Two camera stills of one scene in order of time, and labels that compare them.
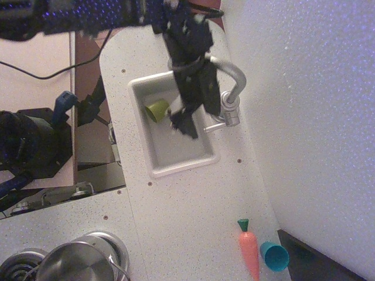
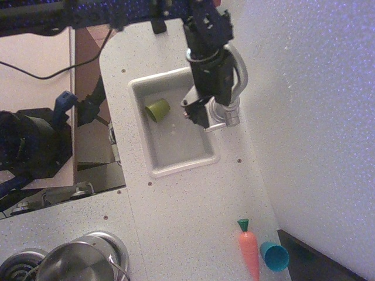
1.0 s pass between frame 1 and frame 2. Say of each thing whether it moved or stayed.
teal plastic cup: stayed
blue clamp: stayed
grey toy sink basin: stayed
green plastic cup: stayed
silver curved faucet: moved
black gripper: moved
